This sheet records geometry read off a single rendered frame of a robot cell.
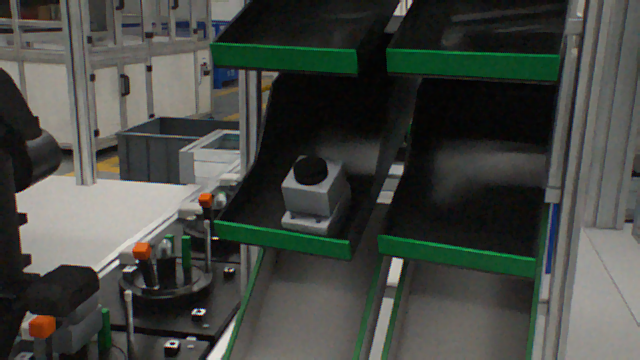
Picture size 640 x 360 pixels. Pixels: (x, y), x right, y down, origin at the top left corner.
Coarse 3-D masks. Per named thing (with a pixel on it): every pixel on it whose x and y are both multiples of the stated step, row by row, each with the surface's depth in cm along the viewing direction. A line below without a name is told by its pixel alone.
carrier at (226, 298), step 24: (168, 240) 100; (120, 264) 111; (168, 264) 99; (192, 264) 106; (216, 264) 111; (120, 288) 98; (144, 288) 95; (168, 288) 97; (192, 288) 97; (216, 288) 102; (240, 288) 102; (120, 312) 94; (144, 312) 94; (168, 312) 94; (192, 312) 94; (216, 312) 94; (168, 336) 90; (216, 336) 89
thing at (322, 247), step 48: (384, 48) 75; (288, 96) 72; (336, 96) 78; (384, 96) 77; (288, 144) 72; (336, 144) 71; (384, 144) 63; (240, 192) 64; (240, 240) 61; (288, 240) 58; (336, 240) 56
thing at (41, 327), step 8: (32, 320) 70; (40, 320) 70; (48, 320) 70; (56, 320) 73; (32, 328) 69; (40, 328) 69; (48, 328) 70; (56, 328) 72; (32, 336) 70; (40, 336) 69; (48, 336) 70; (40, 344) 70; (48, 344) 70; (40, 352) 70; (48, 352) 71
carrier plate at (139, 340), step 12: (120, 336) 88; (144, 336) 88; (156, 336) 88; (12, 348) 85; (24, 348) 85; (144, 348) 85; (156, 348) 85; (180, 348) 85; (192, 348) 85; (204, 348) 85
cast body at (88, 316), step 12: (96, 300) 77; (72, 312) 73; (84, 312) 74; (96, 312) 77; (72, 324) 73; (84, 324) 74; (96, 324) 77; (60, 336) 72; (72, 336) 72; (84, 336) 75; (60, 348) 73; (72, 348) 73
